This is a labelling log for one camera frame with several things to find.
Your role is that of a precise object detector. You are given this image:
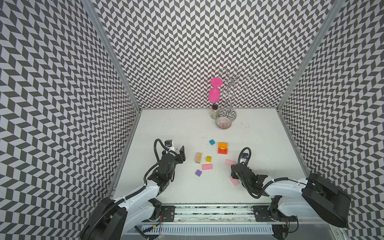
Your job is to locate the pink half-round wood block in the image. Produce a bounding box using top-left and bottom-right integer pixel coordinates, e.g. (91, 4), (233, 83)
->
(225, 160), (237, 166)

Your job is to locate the striped ceramic bowl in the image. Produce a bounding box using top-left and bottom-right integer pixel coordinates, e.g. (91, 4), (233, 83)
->
(215, 117), (232, 130)

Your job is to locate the left corner metal post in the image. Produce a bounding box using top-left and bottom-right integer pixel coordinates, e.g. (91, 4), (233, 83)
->
(82, 0), (141, 112)

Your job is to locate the purple wood cube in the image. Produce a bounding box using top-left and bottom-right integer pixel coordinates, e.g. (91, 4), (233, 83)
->
(195, 170), (203, 177)

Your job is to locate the red arch wood block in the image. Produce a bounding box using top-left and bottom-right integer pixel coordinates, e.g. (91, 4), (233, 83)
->
(218, 149), (228, 155)

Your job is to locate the glass spice jar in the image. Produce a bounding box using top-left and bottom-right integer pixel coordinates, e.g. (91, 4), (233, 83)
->
(211, 103), (220, 120)

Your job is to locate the pink lamp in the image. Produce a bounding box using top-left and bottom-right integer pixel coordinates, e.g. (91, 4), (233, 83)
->
(209, 78), (223, 103)

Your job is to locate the right corner metal post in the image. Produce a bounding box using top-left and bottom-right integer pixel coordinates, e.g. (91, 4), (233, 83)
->
(277, 0), (346, 113)

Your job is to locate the corner metal post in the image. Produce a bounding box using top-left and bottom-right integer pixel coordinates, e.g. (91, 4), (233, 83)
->
(277, 0), (346, 113)
(82, 0), (141, 112)

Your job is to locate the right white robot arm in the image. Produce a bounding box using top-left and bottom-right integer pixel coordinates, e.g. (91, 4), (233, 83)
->
(231, 162), (352, 228)

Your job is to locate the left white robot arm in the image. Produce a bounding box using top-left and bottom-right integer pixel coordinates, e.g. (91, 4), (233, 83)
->
(80, 146), (186, 240)

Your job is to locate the pink rectangular wood block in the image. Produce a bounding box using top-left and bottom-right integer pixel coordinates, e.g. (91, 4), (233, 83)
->
(202, 164), (213, 171)

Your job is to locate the metal base rail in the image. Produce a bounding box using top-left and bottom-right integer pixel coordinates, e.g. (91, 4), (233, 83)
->
(138, 204), (332, 237)

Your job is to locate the chrome wire stand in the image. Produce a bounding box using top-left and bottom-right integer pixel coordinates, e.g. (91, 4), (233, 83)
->
(219, 68), (255, 122)

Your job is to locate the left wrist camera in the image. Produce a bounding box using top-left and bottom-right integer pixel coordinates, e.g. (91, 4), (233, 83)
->
(164, 140), (175, 151)

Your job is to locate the natural wood block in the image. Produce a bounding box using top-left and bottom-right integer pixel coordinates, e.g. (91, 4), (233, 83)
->
(195, 153), (202, 164)

